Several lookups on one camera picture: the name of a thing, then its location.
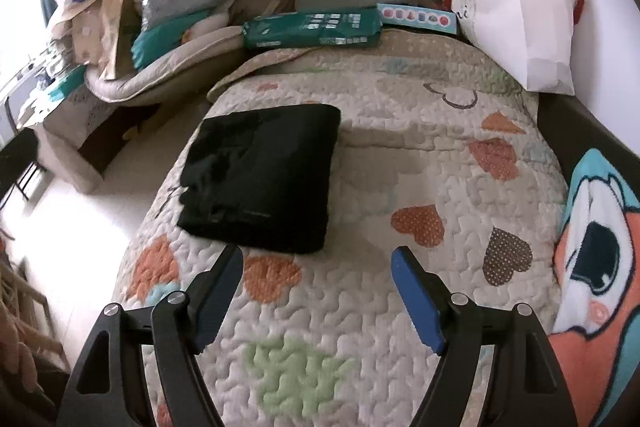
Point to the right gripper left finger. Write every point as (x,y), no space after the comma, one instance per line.
(108,385)

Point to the black pants white lettering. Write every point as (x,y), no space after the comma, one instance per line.
(261,178)

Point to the light wooden chair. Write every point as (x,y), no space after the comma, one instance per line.
(25,365)

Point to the cartoon fleece blanket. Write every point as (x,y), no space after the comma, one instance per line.
(595,335)

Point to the dark wooden chair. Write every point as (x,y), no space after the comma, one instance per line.
(21,170)

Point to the quilted heart pattern bedspread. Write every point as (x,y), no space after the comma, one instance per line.
(438,150)

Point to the table with white cloth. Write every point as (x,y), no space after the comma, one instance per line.
(78,134)

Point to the beige cushioned lounge chair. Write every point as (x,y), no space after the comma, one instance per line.
(191,68)

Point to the teal plush cushion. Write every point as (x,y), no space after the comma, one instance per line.
(153,43)

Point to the brown cardboard box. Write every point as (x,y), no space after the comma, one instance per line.
(102,33)

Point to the light blue toy box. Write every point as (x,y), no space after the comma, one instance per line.
(415,17)

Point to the white pillow red print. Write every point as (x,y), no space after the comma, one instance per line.
(530,39)

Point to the green long box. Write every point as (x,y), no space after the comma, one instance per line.
(360,27)

